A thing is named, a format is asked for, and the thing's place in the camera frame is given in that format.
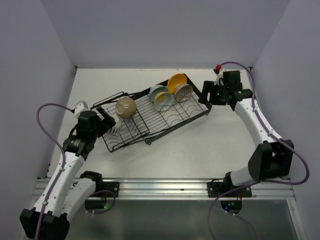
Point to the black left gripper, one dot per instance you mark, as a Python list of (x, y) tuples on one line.
[(106, 124)]

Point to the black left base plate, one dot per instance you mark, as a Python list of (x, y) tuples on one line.
[(107, 187)]

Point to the orange yellow bowl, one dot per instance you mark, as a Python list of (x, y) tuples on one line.
[(175, 80)]

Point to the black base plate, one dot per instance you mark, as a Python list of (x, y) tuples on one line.
[(107, 187), (220, 188)]

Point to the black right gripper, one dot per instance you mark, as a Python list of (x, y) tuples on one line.
[(209, 86)]

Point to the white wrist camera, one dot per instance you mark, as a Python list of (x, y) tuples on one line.
[(219, 74), (80, 107)]

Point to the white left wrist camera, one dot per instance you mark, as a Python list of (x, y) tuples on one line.
[(80, 107)]

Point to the beige bowl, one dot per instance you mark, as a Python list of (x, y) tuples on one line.
[(126, 108)]

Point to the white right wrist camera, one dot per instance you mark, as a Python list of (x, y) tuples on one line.
[(219, 74)]

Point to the white blue striped bowl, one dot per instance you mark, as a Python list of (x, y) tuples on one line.
[(117, 127)]

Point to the black wire dish rack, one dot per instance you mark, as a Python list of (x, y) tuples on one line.
[(149, 125)]

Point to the pale teal checked bowl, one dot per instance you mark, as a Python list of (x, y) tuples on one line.
[(156, 89)]

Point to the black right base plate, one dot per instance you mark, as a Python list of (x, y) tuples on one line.
[(220, 188)]

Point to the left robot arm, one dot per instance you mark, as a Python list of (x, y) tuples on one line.
[(51, 215)]

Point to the brown patterned bowl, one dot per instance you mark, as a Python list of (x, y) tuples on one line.
[(182, 92)]

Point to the yellow sun pattern bowl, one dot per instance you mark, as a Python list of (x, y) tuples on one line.
[(163, 101)]

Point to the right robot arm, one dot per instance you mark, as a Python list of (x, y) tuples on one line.
[(270, 159)]

